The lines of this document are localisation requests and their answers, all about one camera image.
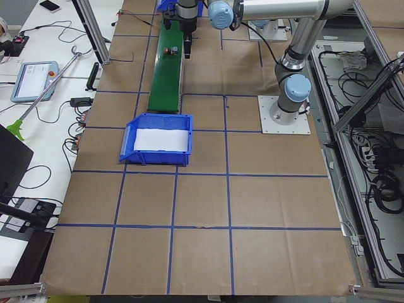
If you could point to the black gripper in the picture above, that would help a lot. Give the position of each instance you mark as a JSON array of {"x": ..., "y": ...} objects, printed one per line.
[{"x": 188, "y": 26}]

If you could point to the red push button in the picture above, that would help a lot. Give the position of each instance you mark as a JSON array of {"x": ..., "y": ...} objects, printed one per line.
[{"x": 172, "y": 51}]

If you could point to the blue bin right side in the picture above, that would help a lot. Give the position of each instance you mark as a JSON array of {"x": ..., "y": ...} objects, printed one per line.
[{"x": 164, "y": 5}]

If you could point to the blue bin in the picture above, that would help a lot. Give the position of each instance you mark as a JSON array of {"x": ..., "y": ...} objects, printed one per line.
[
  {"x": 156, "y": 121},
  {"x": 164, "y": 5}
]

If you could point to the green conveyor belt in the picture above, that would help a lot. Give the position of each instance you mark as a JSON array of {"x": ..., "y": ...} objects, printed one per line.
[{"x": 166, "y": 81}]

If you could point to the blue bin left side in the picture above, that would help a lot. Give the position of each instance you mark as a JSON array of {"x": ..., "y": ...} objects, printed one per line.
[{"x": 156, "y": 121}]

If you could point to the black power adapter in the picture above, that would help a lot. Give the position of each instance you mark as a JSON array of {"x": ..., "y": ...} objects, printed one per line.
[{"x": 80, "y": 101}]

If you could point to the teach pendant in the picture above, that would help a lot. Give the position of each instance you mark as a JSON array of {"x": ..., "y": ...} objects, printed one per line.
[{"x": 32, "y": 78}]

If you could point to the reacher grabber tool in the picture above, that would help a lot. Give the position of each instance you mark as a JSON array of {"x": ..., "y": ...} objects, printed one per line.
[{"x": 16, "y": 126}]

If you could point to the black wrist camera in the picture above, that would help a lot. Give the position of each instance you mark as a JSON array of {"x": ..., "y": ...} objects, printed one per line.
[{"x": 168, "y": 15}]

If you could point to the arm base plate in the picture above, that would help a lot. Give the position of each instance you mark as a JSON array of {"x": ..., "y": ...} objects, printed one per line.
[
  {"x": 276, "y": 121},
  {"x": 268, "y": 34}
]

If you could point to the aluminium frame post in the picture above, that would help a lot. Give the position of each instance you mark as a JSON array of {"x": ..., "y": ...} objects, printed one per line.
[{"x": 88, "y": 20}]

